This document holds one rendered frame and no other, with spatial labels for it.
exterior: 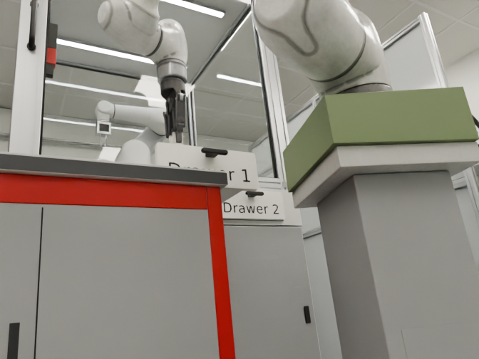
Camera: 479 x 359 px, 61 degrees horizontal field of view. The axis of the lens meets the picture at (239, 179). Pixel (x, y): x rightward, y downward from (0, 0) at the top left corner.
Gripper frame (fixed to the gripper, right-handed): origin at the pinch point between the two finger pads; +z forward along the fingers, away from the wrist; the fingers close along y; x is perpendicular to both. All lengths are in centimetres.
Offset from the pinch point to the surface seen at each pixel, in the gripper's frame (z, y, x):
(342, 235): 35, -42, -16
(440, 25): -180, 69, -292
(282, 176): -2, 24, -54
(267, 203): 9.8, 21.3, -43.6
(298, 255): 29, 23, -56
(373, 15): -181, 84, -221
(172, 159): 8.7, -10.7, 5.5
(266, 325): 52, 23, -38
